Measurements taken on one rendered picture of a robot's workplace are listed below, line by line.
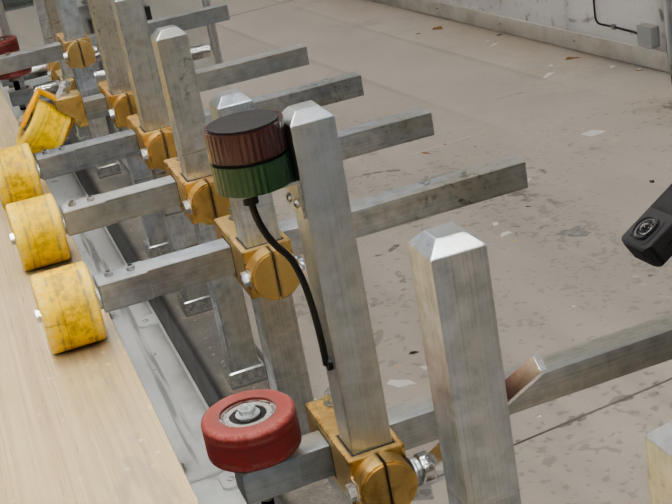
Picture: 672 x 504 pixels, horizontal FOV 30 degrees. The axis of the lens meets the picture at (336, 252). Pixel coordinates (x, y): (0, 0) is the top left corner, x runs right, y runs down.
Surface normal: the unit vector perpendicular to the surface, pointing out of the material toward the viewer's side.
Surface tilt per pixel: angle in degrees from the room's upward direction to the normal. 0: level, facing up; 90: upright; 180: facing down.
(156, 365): 0
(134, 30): 90
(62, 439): 0
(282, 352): 90
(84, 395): 0
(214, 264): 90
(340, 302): 90
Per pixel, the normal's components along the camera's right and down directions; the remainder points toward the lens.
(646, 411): -0.17, -0.91
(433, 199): 0.33, 0.31
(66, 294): 0.16, -0.30
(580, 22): -0.89, 0.30
